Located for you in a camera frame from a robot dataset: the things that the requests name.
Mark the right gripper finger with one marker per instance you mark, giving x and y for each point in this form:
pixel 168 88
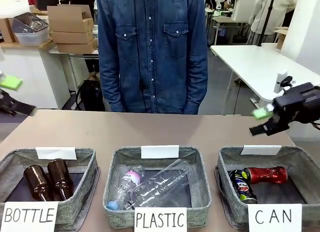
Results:
pixel 261 113
pixel 270 129

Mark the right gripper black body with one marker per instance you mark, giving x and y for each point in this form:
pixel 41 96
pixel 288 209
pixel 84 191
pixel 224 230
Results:
pixel 300 104

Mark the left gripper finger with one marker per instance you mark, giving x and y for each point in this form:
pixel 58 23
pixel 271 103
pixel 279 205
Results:
pixel 20 107
pixel 10 82

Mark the crushed red can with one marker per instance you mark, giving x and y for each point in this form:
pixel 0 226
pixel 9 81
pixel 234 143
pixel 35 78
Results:
pixel 267 175

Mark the black and blue can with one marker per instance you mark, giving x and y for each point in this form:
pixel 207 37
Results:
pixel 242 187

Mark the brown glass bottle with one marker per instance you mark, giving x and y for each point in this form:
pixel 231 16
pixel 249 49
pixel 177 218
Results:
pixel 37 182
pixel 60 177

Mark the large clear plastic bottle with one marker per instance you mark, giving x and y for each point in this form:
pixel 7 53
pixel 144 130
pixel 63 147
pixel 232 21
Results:
pixel 162 184

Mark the crushed clear bottle pink label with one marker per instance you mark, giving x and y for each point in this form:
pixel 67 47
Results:
pixel 130 178

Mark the person's right forearm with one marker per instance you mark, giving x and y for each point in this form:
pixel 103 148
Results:
pixel 107 87

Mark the person's left forearm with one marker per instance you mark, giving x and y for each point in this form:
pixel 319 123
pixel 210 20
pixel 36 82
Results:
pixel 197 87

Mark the white card on can basket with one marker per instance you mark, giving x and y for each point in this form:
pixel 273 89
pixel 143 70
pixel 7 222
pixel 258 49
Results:
pixel 261 150

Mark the grey fabric can basket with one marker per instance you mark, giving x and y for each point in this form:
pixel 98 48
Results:
pixel 307 172

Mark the white card on bottle basket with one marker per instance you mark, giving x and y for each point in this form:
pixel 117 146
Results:
pixel 56 153

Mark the grey fabric plastic basket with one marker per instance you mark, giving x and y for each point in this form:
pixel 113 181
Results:
pixel 200 172

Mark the white CAN paper label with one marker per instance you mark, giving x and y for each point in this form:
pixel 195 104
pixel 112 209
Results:
pixel 275 217

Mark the grey fabric bottle basket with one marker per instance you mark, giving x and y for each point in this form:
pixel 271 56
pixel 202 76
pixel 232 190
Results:
pixel 82 172

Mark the white card on plastic basket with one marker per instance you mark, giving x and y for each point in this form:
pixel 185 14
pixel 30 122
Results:
pixel 160 152

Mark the white cabinet desk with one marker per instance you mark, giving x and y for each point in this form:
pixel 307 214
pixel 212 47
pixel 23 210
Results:
pixel 32 72

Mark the white block with black clamp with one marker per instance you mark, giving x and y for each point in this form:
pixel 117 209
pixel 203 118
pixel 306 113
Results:
pixel 280 82

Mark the clear plastic bin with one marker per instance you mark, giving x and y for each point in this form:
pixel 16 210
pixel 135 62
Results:
pixel 31 39

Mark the small cardboard box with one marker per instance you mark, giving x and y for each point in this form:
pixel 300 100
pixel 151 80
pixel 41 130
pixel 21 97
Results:
pixel 6 29

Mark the white table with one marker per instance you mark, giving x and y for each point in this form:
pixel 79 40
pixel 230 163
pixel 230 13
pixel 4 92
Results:
pixel 250 57

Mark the grey perforated plastic crate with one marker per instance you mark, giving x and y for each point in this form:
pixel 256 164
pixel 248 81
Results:
pixel 30 23

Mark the open cardboard box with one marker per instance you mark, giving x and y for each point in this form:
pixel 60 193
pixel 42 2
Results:
pixel 282 38
pixel 67 17

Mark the black backpack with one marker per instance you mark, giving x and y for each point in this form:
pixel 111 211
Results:
pixel 90 94

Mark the flat cardboard box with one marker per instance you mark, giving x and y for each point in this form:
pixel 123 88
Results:
pixel 75 47
pixel 72 37

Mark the black tripod pole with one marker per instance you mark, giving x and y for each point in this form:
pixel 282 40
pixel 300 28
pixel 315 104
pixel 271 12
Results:
pixel 267 17

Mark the person in white coat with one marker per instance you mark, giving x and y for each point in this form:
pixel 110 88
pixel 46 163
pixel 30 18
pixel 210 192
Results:
pixel 282 12

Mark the background wooden desk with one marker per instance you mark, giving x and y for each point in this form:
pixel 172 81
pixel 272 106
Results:
pixel 225 24

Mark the white BOTTLE paper label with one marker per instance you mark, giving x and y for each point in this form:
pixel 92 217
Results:
pixel 30 215

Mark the person in denim shirt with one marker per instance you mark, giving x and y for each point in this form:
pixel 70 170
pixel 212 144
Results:
pixel 152 54

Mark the white PLASTIC paper label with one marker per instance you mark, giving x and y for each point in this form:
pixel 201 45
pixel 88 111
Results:
pixel 160 219

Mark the white box enclosure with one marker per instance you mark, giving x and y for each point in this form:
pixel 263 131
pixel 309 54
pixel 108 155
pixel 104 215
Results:
pixel 242 9

